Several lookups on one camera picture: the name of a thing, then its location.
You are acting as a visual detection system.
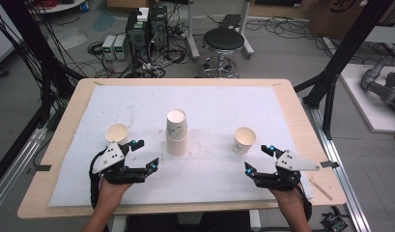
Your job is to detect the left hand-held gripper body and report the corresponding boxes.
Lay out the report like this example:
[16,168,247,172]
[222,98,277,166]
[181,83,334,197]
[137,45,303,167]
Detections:
[90,141,148,186]

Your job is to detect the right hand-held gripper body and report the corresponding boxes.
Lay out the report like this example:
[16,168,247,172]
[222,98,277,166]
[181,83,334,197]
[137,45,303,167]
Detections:
[254,149,322,191]

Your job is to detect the white floral paper cup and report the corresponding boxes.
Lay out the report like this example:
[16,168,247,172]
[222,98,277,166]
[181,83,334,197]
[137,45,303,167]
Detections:
[104,123,130,147]
[233,127,258,156]

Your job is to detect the stack of paper cups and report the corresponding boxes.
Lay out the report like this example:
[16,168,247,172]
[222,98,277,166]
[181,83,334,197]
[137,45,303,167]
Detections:
[165,108,189,158]

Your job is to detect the person's left hand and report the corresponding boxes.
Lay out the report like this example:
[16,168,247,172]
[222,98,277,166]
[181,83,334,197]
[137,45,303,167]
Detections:
[99,178,135,203]

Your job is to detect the person's right hand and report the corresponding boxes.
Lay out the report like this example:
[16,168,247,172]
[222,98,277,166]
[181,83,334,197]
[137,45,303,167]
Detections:
[268,186,305,208]

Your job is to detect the thin wooden stick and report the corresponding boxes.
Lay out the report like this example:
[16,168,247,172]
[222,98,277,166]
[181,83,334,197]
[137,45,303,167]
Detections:
[308,178,334,202]

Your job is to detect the person's dark trousers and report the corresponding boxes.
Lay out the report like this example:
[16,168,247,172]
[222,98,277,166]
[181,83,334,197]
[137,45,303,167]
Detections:
[124,211,251,232]

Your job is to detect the white foam mat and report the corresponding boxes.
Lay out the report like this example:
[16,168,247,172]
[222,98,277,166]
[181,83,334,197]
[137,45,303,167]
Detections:
[49,85,315,208]

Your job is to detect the green circuit board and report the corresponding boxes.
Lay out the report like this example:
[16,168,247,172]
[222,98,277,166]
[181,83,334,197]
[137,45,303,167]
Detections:
[320,211,350,232]

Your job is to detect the white floor board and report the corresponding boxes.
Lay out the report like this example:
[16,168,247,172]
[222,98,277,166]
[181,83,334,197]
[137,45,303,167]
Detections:
[339,62,395,133]

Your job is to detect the grey power supply unit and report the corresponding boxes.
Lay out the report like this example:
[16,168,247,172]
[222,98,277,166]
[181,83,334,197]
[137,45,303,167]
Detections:
[113,34,129,61]
[101,34,118,61]

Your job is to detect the black computer tower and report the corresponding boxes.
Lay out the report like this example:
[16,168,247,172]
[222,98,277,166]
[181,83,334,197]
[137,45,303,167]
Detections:
[125,11,152,63]
[149,5,170,50]

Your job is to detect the black round stool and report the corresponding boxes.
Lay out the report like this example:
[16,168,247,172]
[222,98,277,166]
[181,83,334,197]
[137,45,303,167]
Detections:
[199,27,246,79]

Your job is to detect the wooden desk white legs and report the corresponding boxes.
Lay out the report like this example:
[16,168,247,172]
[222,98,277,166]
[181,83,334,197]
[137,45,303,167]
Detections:
[184,0,202,63]
[239,0,255,60]

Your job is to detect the brown cardboard box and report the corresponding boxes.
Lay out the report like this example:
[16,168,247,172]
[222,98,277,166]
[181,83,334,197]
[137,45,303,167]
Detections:
[308,0,371,41]

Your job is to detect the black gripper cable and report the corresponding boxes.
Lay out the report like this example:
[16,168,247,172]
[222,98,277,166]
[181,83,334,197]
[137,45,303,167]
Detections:
[294,180,314,224]
[88,154,104,209]

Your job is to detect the aluminium rail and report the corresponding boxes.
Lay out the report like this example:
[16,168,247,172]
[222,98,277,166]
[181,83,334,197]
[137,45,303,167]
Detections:
[301,101,374,232]
[0,127,48,215]

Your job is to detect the black metal frame post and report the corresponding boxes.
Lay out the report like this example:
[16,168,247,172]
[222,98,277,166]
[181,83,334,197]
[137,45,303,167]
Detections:
[0,0,75,107]
[294,0,395,140]

